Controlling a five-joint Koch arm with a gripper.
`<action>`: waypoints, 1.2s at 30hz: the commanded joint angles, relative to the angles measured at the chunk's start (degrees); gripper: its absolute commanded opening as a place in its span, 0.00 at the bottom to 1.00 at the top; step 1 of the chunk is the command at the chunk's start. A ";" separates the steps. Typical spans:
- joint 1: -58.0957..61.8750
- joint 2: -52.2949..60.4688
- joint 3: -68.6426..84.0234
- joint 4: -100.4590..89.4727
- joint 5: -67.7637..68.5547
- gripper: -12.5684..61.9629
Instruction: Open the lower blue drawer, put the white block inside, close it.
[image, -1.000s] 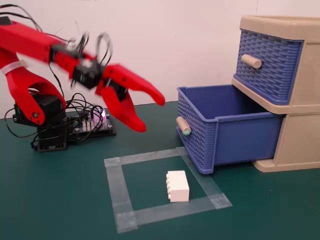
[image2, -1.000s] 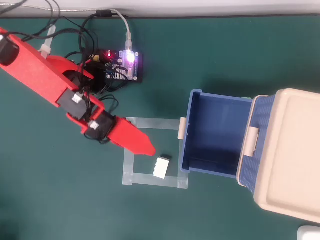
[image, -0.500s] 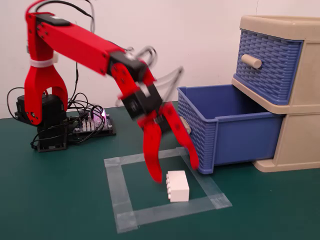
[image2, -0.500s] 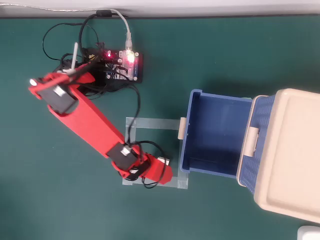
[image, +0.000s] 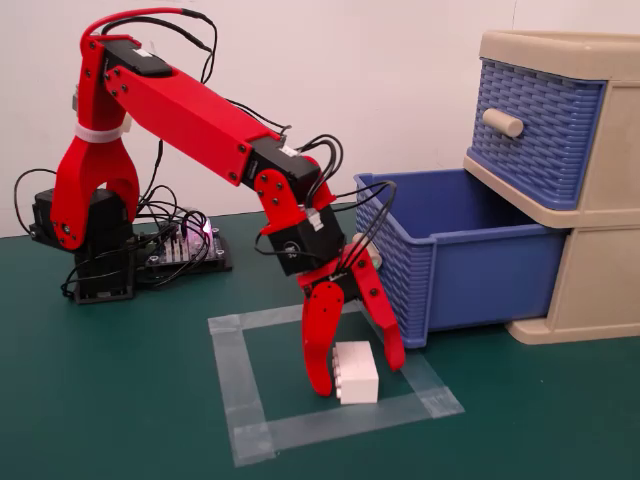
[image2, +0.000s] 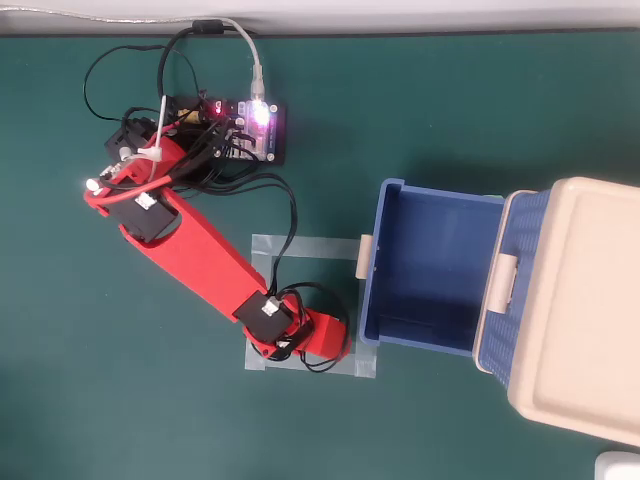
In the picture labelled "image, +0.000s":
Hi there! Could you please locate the white building block cube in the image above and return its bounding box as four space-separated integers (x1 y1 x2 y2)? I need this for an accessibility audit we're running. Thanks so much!
330 340 380 405

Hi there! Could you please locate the white cable strap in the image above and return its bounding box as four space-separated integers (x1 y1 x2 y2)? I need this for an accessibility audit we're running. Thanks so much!
74 113 134 146

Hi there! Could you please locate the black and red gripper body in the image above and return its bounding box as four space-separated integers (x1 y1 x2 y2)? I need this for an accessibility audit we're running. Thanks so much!
259 205 362 302

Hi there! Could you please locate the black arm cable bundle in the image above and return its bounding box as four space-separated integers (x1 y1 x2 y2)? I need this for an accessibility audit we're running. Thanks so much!
227 97 399 282

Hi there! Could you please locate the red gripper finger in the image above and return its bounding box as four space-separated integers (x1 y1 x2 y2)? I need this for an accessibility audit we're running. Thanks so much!
301 281 347 398
346 244 407 373

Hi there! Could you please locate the translucent tape strip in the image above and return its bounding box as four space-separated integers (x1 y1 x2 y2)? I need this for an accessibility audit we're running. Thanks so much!
232 392 466 459
357 302 466 419
207 299 365 336
208 314 277 469

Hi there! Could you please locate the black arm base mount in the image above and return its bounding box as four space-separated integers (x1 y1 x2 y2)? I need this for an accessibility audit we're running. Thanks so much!
72 244 136 305

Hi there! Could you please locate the beige plastic drawer cabinet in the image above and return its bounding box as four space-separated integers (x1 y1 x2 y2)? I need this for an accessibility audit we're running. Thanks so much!
462 29 640 346

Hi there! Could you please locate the black controller board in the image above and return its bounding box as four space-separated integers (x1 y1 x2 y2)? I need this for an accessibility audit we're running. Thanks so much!
134 223 234 285

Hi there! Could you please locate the red and black power cable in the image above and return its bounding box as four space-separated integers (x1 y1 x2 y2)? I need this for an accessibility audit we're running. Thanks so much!
81 6 219 85

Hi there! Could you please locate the blue woven drawer clean knob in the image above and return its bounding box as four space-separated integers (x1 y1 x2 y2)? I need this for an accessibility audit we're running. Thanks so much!
469 58 607 210

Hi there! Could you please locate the blue woven drawer taped knob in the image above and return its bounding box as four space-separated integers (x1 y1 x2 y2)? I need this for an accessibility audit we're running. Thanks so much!
349 168 572 350

